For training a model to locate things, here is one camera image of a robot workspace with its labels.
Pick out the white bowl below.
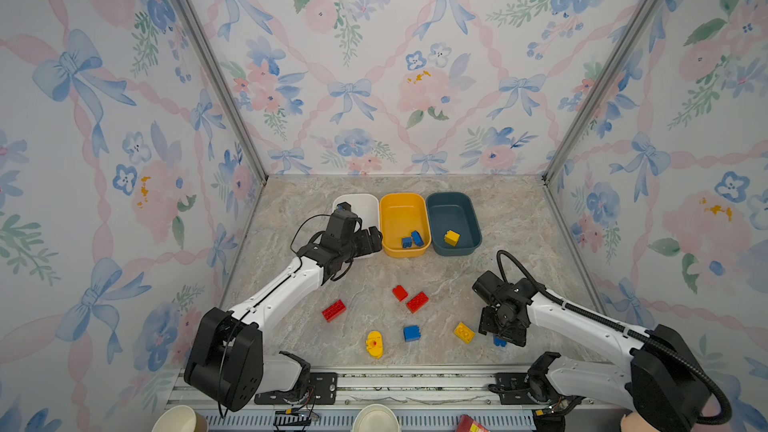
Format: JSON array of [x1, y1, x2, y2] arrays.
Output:
[[352, 404, 401, 432]]

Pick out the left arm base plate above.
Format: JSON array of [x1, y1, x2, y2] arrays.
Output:
[[254, 372, 339, 406]]

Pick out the yellow plastic container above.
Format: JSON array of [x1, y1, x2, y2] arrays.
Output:
[[380, 193, 432, 259]]

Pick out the small red lego brick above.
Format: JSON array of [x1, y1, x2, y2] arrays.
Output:
[[392, 285, 408, 302]]

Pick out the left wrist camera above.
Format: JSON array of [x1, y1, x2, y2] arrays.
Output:
[[326, 202, 362, 239]]

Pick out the white plastic container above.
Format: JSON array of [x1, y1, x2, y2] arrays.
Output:
[[331, 193, 381, 231]]

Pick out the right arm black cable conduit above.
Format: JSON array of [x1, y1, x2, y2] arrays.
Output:
[[496, 249, 733, 427]]

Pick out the aluminium corner post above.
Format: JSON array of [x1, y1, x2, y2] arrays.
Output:
[[170, 0, 268, 186], [542, 0, 663, 186]]

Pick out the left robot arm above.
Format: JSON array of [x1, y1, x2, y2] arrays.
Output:
[[184, 226, 383, 412]]

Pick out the yellow lego brick flat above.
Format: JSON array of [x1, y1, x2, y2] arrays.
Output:
[[454, 322, 476, 344]]

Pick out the yellow lego brick cube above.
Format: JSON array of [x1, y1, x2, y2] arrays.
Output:
[[444, 230, 461, 247]]

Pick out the long red lego brick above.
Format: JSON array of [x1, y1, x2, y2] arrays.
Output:
[[322, 300, 347, 322]]

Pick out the aluminium mounting rail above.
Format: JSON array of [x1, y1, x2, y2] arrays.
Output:
[[164, 365, 631, 415]]

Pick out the red packet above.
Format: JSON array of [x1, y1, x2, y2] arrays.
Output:
[[455, 414, 489, 432]]

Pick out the paper cup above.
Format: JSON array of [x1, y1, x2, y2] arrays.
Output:
[[151, 405, 209, 432]]

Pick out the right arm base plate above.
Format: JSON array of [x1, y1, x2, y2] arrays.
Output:
[[494, 371, 582, 406]]

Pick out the right aluminium corner post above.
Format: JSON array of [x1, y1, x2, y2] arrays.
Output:
[[542, 0, 663, 186]]

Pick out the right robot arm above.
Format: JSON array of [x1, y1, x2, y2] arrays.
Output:
[[472, 271, 733, 431]]

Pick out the pink plush toy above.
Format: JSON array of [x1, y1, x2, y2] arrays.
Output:
[[620, 412, 649, 432]]

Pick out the dark teal plastic container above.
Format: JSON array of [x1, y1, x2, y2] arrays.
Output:
[[426, 191, 482, 257]]

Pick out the yellow duck lego piece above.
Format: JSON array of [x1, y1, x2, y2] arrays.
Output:
[[366, 331, 384, 359]]

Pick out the left aluminium corner post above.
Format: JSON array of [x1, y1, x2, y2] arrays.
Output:
[[170, 0, 268, 186]]

